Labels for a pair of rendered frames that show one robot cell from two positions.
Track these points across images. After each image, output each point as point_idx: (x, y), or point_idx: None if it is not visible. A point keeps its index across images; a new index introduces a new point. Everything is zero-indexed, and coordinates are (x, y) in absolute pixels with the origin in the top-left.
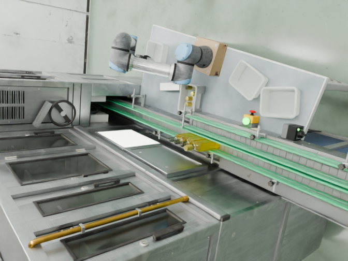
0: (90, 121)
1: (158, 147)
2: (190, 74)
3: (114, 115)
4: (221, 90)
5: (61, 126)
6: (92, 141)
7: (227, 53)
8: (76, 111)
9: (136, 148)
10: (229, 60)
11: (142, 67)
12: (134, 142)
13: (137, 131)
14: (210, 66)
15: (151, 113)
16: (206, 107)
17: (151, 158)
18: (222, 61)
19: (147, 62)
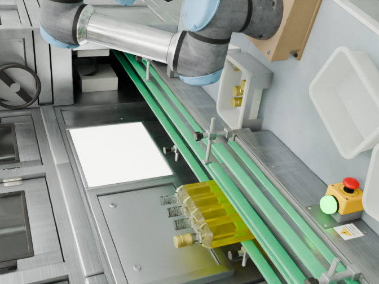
0: (82, 90)
1: (160, 190)
2: (217, 62)
3: None
4: (300, 96)
5: (14, 109)
6: (50, 154)
7: (323, 8)
8: (45, 80)
9: (111, 191)
10: (326, 28)
11: (107, 40)
12: (122, 167)
13: (149, 130)
14: (275, 40)
15: (175, 100)
16: (271, 120)
17: (122, 231)
18: (312, 27)
19: (118, 30)
